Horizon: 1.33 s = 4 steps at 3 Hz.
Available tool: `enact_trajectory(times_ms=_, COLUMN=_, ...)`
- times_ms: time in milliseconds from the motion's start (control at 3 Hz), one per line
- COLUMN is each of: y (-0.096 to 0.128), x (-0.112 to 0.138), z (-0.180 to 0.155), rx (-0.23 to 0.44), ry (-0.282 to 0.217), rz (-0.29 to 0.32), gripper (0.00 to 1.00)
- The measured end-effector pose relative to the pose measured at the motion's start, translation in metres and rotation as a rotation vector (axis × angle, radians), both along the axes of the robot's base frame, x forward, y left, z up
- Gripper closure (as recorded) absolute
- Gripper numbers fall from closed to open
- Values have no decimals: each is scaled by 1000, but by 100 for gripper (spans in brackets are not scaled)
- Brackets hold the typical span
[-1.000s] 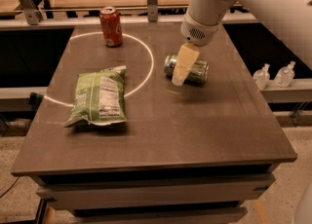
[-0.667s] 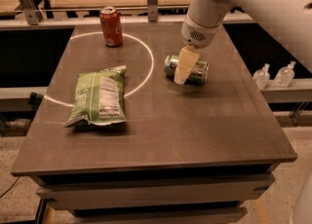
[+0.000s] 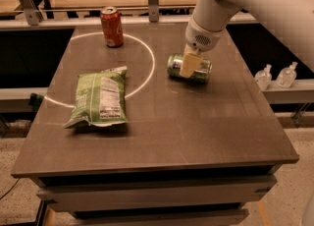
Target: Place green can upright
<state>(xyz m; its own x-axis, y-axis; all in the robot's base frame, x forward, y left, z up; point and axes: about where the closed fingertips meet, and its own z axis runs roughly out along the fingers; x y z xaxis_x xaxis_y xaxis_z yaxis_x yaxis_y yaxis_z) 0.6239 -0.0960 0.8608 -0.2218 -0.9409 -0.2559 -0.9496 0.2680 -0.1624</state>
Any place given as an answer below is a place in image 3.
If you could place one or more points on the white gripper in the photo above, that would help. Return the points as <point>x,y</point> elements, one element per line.
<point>200,37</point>

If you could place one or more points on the green bottle at table edge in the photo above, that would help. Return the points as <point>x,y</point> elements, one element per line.
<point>35,100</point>

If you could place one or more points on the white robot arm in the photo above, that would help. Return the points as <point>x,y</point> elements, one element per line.
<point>290,21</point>

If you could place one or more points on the clear sanitizer bottle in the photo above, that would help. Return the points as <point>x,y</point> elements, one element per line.
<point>286,76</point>
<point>264,77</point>

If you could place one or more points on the green soda can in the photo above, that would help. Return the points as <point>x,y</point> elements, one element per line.
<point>201,75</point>

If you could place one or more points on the left metal bracket post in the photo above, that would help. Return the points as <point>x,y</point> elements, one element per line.
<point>33,15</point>

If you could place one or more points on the red soda can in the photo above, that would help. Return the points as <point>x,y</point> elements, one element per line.
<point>112,26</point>

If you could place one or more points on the green chip bag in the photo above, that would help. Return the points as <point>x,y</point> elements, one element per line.
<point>100,99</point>

